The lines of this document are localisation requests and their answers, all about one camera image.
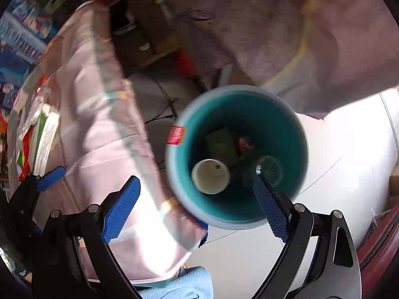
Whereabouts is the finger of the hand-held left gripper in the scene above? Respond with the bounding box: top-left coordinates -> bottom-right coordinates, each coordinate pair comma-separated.
29,166 -> 67,194

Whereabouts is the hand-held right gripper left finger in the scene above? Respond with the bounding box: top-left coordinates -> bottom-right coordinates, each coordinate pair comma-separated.
31,176 -> 142,299

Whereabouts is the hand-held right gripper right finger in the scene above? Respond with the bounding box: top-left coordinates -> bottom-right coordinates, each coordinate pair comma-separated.
251,173 -> 362,299

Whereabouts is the red plastic bag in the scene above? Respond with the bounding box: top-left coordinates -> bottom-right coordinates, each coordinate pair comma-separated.
17,129 -> 34,181

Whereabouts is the clear plastic bottle blue label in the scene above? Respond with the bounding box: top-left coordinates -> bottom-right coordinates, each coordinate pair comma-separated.
256,155 -> 284,186

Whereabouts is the pink paper cup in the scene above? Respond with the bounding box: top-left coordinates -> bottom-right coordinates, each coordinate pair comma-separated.
191,159 -> 230,195

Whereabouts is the red soda can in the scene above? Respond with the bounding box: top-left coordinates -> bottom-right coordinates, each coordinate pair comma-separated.
235,135 -> 258,156

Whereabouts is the green cardboard box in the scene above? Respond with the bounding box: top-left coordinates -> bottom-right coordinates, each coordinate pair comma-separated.
204,127 -> 239,165

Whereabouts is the teal trash bin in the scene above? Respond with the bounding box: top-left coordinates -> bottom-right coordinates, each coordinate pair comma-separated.
165,85 -> 309,230

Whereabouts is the pink checkered cloth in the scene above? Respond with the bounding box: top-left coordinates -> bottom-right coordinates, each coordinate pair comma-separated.
8,0 -> 208,287

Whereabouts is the person's leg in jeans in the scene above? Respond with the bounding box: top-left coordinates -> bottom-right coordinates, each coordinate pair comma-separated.
137,266 -> 214,299

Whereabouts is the blue toy box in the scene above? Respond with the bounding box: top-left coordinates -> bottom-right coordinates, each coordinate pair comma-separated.
0,0 -> 58,109

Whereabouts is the red plastic object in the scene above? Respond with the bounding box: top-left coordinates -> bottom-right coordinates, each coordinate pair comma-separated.
175,50 -> 200,78

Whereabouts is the brown cardboard box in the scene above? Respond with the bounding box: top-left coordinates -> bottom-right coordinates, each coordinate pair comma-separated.
109,0 -> 183,69

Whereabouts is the grey cloth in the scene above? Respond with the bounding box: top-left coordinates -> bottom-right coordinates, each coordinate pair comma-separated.
157,0 -> 382,120

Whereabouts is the dark red door frame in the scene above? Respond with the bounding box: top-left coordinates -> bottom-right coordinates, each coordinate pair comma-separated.
355,206 -> 399,287

